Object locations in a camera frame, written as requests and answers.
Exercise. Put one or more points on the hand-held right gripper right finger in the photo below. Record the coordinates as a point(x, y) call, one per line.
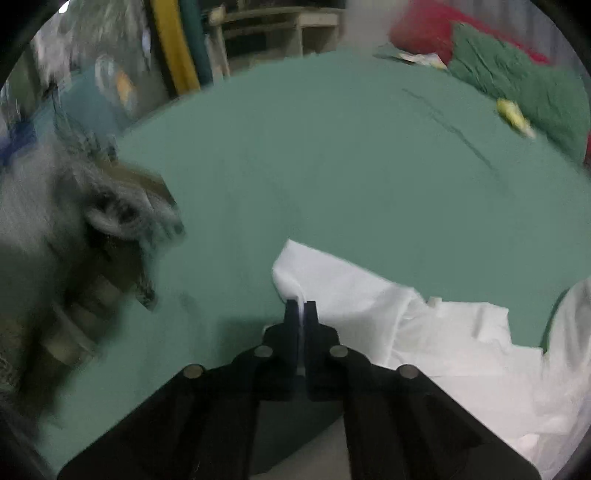
point(313, 344)

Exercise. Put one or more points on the large white garment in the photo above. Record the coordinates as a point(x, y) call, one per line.
point(415, 323)

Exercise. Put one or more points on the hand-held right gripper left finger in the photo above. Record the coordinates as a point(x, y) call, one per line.
point(292, 344)

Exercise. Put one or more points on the yellow pole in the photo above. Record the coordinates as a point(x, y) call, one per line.
point(173, 41)

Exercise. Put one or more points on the small yellow item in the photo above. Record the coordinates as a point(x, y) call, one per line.
point(513, 115)

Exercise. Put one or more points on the pale wooden shelf unit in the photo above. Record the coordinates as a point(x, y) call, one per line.
point(277, 27)

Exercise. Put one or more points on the loose paper sheets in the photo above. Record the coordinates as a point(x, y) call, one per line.
point(418, 57)

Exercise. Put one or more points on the red pillow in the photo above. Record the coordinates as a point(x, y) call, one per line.
point(429, 27)

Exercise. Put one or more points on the green bed sheet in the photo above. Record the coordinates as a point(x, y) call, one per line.
point(323, 161)

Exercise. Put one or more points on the green pillow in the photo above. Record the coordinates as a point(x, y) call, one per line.
point(517, 78)

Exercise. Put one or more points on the dark green pole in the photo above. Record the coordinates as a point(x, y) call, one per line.
point(196, 41)

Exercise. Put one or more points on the blurred blue object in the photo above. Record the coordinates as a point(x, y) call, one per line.
point(99, 94)

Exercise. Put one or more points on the grey brown bag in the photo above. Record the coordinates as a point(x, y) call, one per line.
point(92, 240)

